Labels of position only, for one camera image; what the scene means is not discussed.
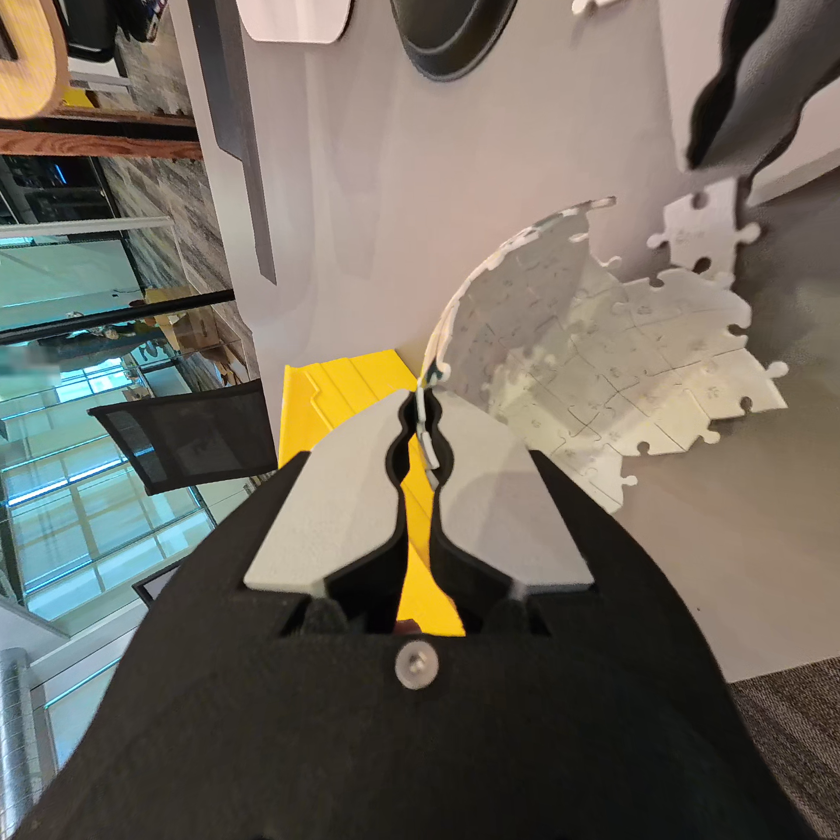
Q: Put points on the grey table side panel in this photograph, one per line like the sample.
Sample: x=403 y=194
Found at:
x=229 y=98

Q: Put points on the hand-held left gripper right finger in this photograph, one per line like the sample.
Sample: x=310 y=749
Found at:
x=505 y=512

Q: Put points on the brown wooden rail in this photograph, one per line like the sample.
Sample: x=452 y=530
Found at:
x=98 y=138

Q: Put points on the black mesh office chair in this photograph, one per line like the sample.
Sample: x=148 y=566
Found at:
x=190 y=433

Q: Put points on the white flat board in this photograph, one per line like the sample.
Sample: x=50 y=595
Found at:
x=295 y=19

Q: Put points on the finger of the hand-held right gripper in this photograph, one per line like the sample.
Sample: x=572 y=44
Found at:
x=754 y=98

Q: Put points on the black round dish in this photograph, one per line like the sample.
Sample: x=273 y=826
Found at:
x=446 y=39

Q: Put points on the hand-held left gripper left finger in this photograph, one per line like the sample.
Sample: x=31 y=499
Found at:
x=328 y=512

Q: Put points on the yellow plastic bin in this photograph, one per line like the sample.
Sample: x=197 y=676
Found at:
x=354 y=380

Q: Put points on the black metal railing bar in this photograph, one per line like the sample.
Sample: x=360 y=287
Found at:
x=131 y=313

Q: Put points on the light wooden furniture frame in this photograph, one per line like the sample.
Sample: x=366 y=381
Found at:
x=39 y=79

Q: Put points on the white partly built puzzle ball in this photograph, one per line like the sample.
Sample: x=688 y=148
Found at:
x=590 y=367

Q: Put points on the silver ventilation duct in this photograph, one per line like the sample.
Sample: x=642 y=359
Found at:
x=19 y=722

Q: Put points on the white single puzzle piece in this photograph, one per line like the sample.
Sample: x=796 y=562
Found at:
x=705 y=226

